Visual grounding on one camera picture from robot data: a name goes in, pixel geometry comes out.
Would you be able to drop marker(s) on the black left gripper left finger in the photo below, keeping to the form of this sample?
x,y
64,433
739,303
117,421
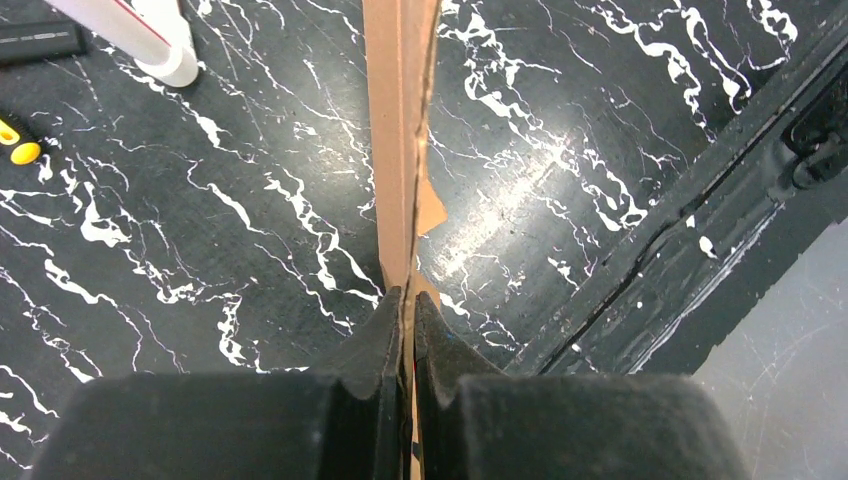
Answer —
x,y
342,418

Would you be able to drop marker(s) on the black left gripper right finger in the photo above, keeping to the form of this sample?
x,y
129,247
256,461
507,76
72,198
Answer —
x,y
478,422

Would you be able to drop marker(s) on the brown cardboard box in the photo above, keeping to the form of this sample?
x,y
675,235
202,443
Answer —
x,y
401,51

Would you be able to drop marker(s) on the orange yellow black screwdriver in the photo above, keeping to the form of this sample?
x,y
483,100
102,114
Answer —
x,y
23,43

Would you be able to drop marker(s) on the white PVC pipe frame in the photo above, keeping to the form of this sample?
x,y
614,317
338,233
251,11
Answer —
x,y
154,33

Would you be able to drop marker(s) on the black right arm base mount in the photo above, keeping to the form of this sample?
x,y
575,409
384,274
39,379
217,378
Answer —
x,y
818,138

